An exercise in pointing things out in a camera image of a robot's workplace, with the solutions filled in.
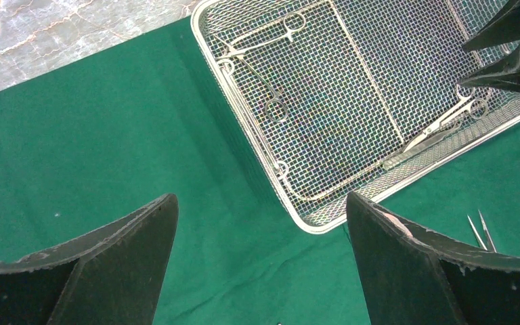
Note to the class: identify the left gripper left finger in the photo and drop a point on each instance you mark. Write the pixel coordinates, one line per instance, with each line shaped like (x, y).
(111, 275)

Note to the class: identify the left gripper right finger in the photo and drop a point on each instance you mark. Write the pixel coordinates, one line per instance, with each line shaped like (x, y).
(411, 274)

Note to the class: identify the green surgical cloth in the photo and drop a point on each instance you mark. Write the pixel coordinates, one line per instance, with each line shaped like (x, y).
(91, 142)

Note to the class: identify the metal mesh instrument tray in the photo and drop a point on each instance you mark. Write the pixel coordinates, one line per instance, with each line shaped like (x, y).
(360, 81)

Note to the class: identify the steel scissors in tray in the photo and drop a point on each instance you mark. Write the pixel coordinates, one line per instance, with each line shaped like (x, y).
(469, 106)

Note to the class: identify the steel forceps near tray edge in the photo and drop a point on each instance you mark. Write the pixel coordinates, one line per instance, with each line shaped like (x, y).
(239, 54)

